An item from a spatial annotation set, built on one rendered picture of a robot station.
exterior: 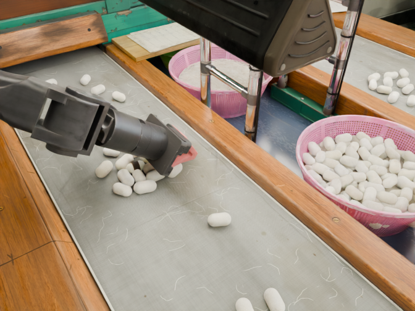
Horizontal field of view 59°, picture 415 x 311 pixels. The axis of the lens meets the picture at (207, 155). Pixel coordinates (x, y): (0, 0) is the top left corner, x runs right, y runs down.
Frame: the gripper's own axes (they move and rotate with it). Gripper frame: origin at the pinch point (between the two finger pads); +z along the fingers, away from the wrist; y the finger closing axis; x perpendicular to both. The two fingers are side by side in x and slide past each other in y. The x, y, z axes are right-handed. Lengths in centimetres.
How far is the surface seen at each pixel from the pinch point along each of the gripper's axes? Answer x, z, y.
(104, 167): 9.2, -11.2, 5.8
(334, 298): 1.5, 1.1, -33.2
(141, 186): 7.3, -8.9, -2.1
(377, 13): -118, 234, 119
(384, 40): -47, 57, 10
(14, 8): -2, -19, 55
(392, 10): -129, 248, 118
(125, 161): 6.9, -8.4, 5.3
